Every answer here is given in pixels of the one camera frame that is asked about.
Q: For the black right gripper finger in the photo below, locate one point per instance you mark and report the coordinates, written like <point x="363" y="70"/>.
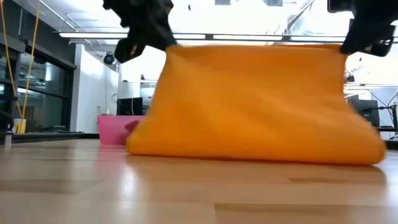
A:
<point x="382" y="46"/>
<point x="357" y="39"/>

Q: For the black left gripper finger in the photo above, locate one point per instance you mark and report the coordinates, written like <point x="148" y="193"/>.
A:
<point x="127" y="50"/>
<point x="158" y="37"/>

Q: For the orange microfiber towel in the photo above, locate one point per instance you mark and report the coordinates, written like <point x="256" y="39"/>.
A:
<point x="248" y="109"/>

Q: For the black round ceiling speaker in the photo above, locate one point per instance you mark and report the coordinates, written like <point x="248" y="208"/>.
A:
<point x="109" y="58"/>

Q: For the overhead light bar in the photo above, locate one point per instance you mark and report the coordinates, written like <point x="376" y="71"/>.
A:
<point x="93" y="35"/>

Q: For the black computer monitor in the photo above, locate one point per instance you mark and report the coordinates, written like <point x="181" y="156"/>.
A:
<point x="370" y="113"/>
<point x="130" y="106"/>

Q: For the pink plastic bin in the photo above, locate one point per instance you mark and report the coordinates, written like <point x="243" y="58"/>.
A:
<point x="112" y="130"/>

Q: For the white cup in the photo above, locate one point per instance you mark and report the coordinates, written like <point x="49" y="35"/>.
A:
<point x="20" y="126"/>

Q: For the black aluminium table frame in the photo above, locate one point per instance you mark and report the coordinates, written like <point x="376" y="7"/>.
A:
<point x="46" y="137"/>

